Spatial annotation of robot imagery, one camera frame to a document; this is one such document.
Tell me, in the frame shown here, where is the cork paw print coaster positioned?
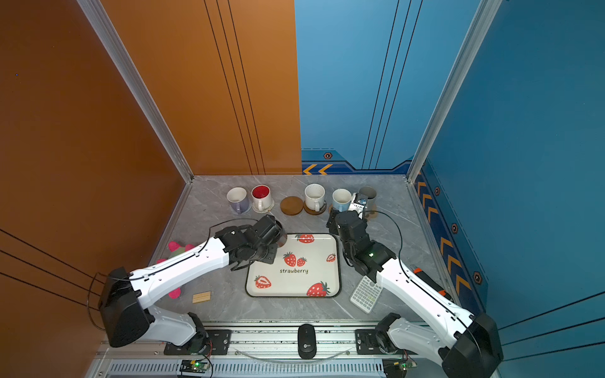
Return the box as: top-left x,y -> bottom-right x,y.
364,209 -> 378,220

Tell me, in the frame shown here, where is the red inside white mug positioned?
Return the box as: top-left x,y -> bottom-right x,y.
251,184 -> 273,203

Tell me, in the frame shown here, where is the light blue mug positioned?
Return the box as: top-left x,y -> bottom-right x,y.
332,188 -> 352,212

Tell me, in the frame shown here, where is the grey mug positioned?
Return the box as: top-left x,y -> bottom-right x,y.
359,186 -> 377,218

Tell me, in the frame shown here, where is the black mug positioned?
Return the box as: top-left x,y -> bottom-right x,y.
277,234 -> 288,247

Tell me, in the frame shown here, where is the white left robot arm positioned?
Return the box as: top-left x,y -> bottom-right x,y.
98,215 -> 288,354

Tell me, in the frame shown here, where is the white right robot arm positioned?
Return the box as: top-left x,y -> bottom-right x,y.
326,209 -> 504,377

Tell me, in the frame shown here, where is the plain brown round coaster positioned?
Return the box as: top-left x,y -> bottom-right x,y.
280,196 -> 304,216

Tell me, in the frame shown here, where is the scratched brown round coaster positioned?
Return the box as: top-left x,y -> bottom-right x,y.
303,203 -> 328,216

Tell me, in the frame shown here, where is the white scientific calculator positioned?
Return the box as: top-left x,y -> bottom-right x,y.
350,276 -> 383,314

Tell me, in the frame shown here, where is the black orange utility knife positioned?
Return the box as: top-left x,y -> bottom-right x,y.
414,268 -> 452,300

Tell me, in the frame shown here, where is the white strawberry serving tray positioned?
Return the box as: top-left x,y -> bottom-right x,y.
245,233 -> 341,299

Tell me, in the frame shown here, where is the white pink plush toy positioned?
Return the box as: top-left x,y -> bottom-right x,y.
157,241 -> 194,299

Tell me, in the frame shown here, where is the small wooden block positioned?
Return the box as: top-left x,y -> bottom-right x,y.
192,291 -> 211,304

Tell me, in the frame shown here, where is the black computer mouse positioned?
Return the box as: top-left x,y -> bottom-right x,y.
297,324 -> 317,360

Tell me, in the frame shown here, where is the circuit board right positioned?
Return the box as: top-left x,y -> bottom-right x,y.
382,359 -> 418,378

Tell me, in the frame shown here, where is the green circuit board left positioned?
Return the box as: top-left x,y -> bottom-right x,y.
179,359 -> 212,376

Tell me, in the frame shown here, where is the multicolour woven rope coaster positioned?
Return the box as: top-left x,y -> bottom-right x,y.
252,200 -> 275,214

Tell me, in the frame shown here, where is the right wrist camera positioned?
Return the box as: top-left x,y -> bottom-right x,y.
348,193 -> 369,219

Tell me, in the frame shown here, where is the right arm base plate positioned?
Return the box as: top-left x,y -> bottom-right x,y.
354,329 -> 417,357

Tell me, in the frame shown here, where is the aluminium front rail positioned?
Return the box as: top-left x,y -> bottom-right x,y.
96,318 -> 453,364

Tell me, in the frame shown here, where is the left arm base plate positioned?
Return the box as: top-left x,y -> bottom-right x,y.
164,329 -> 232,357

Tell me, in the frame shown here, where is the aluminium corner post right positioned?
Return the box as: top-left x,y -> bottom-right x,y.
406,0 -> 502,184

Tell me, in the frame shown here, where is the aluminium corner post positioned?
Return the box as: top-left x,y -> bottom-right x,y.
77,0 -> 195,184
406,0 -> 502,184

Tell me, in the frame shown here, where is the aluminium corner post left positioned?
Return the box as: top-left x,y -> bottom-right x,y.
77,0 -> 195,184

